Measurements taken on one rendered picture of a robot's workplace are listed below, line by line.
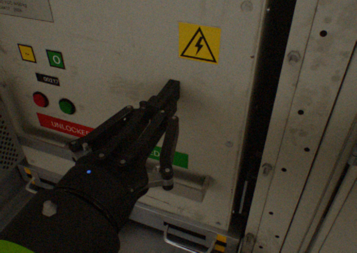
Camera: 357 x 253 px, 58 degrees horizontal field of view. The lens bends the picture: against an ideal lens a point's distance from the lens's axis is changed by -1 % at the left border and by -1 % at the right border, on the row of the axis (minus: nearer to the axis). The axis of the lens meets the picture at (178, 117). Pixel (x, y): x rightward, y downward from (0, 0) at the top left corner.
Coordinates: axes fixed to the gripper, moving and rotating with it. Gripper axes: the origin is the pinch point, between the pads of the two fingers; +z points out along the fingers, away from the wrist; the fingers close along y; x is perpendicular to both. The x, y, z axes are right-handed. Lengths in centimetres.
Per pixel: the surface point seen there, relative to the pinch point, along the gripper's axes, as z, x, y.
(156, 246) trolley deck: -0.5, -38.2, -3.0
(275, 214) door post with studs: 3.9, -22.0, 18.4
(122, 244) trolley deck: -2.8, -38.2, -9.9
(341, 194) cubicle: 1.9, -10.9, 25.8
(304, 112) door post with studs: 3.9, 0.2, 18.1
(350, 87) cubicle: 3.9, 5.1, 22.3
